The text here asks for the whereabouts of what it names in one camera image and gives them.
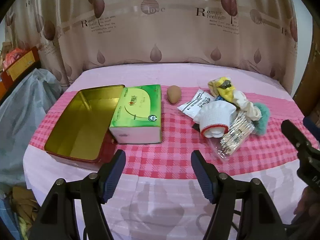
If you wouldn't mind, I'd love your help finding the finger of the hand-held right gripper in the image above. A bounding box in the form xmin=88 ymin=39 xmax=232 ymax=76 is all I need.
xmin=303 ymin=116 xmax=320 ymax=133
xmin=281 ymin=119 xmax=320 ymax=188

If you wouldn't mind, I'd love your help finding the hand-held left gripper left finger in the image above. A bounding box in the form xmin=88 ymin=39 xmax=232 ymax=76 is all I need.
xmin=29 ymin=149 xmax=127 ymax=240

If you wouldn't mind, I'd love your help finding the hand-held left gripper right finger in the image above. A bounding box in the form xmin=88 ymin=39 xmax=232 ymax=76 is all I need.
xmin=191 ymin=150 xmax=288 ymax=240

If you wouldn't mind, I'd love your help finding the teal fluffy scrunchie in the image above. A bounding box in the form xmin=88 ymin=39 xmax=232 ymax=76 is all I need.
xmin=251 ymin=102 xmax=270 ymax=136

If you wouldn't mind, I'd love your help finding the clear bag of cotton swabs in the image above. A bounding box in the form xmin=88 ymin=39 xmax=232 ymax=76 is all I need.
xmin=209 ymin=112 xmax=255 ymax=160

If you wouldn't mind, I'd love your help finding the white scrunchie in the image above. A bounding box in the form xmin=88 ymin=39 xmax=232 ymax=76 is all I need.
xmin=234 ymin=91 xmax=262 ymax=120

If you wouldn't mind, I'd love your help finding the white knit glove red cuff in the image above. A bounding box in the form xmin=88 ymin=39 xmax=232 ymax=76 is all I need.
xmin=194 ymin=101 xmax=237 ymax=139

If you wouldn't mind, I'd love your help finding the golden tin box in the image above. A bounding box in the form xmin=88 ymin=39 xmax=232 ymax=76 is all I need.
xmin=44 ymin=84 xmax=126 ymax=165

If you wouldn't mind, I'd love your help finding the white sachet packet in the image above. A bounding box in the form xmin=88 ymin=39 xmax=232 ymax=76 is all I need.
xmin=177 ymin=89 xmax=216 ymax=118

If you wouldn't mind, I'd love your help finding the brown egg-shaped sponge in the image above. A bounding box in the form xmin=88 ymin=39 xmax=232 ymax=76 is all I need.
xmin=167 ymin=85 xmax=181 ymax=104

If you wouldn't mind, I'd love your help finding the person's right hand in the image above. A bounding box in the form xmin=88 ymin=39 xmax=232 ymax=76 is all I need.
xmin=294 ymin=187 xmax=313 ymax=217

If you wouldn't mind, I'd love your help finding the brown wooden door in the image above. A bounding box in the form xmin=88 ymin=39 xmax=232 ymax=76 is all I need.
xmin=292 ymin=5 xmax=320 ymax=125

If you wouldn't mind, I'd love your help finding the pink checked tablecloth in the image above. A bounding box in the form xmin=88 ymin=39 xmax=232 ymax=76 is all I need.
xmin=22 ymin=62 xmax=320 ymax=240

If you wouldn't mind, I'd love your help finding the green tissue box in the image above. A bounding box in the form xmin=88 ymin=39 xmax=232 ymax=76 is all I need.
xmin=109 ymin=84 xmax=162 ymax=144

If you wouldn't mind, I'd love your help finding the grey plastic cover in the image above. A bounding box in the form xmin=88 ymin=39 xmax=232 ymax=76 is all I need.
xmin=0 ymin=68 xmax=63 ymax=185

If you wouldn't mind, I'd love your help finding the blue checked cloth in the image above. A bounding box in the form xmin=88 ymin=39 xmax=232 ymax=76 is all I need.
xmin=0 ymin=197 xmax=20 ymax=240

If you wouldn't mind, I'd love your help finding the orange box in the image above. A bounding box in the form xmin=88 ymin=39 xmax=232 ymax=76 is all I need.
xmin=0 ymin=71 xmax=12 ymax=90

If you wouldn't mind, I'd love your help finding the yellow cardboard box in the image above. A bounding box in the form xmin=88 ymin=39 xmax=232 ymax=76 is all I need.
xmin=5 ymin=50 xmax=38 ymax=77

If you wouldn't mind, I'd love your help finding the beige leaf-print curtain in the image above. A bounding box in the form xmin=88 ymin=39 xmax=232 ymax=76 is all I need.
xmin=0 ymin=0 xmax=299 ymax=94

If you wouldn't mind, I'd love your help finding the red plastic bag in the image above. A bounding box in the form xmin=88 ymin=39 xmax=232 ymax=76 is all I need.
xmin=4 ymin=48 xmax=28 ymax=68

